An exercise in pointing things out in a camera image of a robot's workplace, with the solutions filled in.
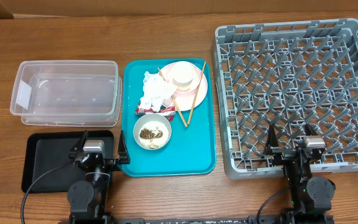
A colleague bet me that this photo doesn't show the white napkin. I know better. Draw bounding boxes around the white napkin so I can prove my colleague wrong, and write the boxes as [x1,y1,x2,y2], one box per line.
[139,71,178,112]

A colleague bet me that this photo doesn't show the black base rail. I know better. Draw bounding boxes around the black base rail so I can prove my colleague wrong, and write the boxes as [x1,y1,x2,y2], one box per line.
[58,215,335,224]

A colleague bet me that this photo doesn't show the large pink plate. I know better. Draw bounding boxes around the large pink plate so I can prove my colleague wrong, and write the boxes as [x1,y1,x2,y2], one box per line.
[160,62,208,111]

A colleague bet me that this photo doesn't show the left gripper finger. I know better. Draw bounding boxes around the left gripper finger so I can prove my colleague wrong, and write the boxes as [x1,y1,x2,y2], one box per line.
[117,130,128,159]
[73,131,88,152]

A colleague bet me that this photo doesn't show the black plastic tray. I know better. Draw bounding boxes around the black plastic tray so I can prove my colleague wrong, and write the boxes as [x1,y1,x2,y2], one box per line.
[21,129,115,194]

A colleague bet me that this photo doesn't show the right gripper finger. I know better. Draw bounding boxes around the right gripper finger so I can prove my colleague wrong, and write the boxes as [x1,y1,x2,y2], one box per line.
[304,123,318,136]
[265,124,279,149]

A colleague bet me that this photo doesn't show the grey round bowl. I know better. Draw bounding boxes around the grey round bowl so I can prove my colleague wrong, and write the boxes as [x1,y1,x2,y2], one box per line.
[133,115,172,150]

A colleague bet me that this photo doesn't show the wooden chopstick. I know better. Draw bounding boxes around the wooden chopstick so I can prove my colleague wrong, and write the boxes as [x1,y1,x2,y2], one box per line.
[187,61,206,125]
[157,67,188,128]

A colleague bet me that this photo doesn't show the cream paper cup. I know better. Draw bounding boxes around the cream paper cup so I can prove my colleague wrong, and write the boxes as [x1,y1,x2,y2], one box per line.
[170,61,195,90]

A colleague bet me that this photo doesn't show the teal plastic serving tray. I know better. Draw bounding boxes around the teal plastic serving tray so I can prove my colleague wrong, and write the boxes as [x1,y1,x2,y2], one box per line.
[121,58,216,177]

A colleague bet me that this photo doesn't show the rice and food scraps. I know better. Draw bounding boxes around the rice and food scraps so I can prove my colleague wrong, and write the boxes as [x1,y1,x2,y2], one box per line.
[139,121,170,149]

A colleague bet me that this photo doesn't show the brown cardboard backdrop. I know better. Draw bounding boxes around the brown cardboard backdrop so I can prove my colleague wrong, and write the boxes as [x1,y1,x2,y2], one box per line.
[0,0,358,19]

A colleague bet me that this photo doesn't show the red snack wrapper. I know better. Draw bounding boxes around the red snack wrapper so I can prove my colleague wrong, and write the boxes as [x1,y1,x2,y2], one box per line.
[134,103,176,122]

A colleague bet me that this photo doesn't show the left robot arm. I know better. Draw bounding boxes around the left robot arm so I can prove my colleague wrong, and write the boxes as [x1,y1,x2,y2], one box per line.
[67,131,131,223]

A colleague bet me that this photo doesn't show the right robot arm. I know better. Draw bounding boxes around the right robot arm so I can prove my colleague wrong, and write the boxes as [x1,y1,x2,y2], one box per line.
[256,123,336,223]

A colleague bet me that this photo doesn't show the clear plastic waste bin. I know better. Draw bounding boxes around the clear plastic waste bin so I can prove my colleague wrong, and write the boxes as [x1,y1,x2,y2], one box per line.
[10,60,122,127]

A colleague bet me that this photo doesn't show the small pink bowl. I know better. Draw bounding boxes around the small pink bowl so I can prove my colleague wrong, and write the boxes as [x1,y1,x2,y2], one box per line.
[167,65,201,93]

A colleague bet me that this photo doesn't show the grey plastic dish rack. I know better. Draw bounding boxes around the grey plastic dish rack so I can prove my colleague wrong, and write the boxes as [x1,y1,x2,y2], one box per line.
[214,18,358,179]

